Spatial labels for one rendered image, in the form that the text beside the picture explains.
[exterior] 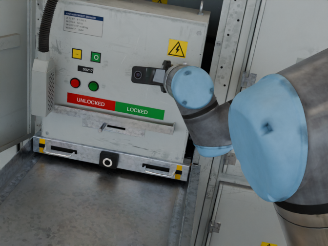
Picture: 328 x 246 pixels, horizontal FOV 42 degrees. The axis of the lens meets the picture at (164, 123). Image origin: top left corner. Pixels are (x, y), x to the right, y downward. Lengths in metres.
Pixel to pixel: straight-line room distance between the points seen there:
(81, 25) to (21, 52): 0.31
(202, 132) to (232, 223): 0.78
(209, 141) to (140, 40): 0.45
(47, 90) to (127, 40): 0.28
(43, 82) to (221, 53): 0.57
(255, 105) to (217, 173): 1.20
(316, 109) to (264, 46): 1.00
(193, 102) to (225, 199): 0.76
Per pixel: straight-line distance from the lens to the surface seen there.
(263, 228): 1.71
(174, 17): 1.25
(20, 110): 1.63
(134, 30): 1.28
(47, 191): 1.36
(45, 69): 1.28
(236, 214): 1.67
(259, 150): 0.41
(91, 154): 1.45
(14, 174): 1.44
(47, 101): 1.32
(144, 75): 1.13
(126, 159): 1.43
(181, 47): 1.27
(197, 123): 0.96
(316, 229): 0.48
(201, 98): 0.93
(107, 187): 1.39
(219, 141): 0.98
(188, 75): 0.93
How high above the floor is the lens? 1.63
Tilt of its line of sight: 25 degrees down
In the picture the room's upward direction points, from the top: 9 degrees clockwise
